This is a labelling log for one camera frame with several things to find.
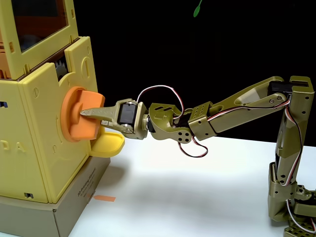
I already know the green leaf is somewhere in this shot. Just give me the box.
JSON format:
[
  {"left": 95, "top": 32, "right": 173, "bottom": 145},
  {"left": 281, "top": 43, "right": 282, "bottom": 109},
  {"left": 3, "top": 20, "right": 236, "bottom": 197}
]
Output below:
[{"left": 193, "top": 0, "right": 203, "bottom": 18}]

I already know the grey plastic gear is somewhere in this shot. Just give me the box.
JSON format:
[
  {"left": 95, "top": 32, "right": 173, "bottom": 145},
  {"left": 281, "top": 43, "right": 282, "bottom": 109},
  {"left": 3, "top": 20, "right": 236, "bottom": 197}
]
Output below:
[{"left": 55, "top": 60, "right": 69, "bottom": 79}]

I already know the red white black servo cable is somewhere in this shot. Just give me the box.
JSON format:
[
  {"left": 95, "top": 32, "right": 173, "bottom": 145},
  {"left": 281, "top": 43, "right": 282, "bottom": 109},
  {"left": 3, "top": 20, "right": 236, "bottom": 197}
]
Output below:
[
  {"left": 136, "top": 85, "right": 185, "bottom": 119},
  {"left": 179, "top": 137, "right": 209, "bottom": 158}
]

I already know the orange vending machine knob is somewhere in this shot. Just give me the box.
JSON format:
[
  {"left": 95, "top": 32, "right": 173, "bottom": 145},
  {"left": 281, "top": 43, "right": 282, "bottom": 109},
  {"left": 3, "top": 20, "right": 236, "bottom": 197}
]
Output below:
[{"left": 60, "top": 86, "right": 106, "bottom": 143}]

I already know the brown cardboard box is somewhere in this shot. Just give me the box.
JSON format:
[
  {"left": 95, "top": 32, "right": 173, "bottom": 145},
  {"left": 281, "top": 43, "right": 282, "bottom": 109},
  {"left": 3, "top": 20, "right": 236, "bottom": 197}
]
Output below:
[{"left": 0, "top": 155, "right": 111, "bottom": 237}]

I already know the yellow capsule vending machine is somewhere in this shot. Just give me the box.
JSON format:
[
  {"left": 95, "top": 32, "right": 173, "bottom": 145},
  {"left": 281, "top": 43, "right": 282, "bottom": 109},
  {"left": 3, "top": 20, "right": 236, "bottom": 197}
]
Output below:
[{"left": 0, "top": 0, "right": 106, "bottom": 204}]

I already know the orange tape arrow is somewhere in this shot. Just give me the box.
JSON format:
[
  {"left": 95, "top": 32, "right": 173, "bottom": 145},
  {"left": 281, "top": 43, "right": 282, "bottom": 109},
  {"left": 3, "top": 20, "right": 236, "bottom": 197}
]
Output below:
[{"left": 93, "top": 194, "right": 117, "bottom": 202}]

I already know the yellow dispensing tray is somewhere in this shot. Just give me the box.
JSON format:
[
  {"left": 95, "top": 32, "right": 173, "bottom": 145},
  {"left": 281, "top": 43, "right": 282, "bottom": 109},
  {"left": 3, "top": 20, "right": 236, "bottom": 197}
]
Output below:
[{"left": 90, "top": 132, "right": 125, "bottom": 158}]

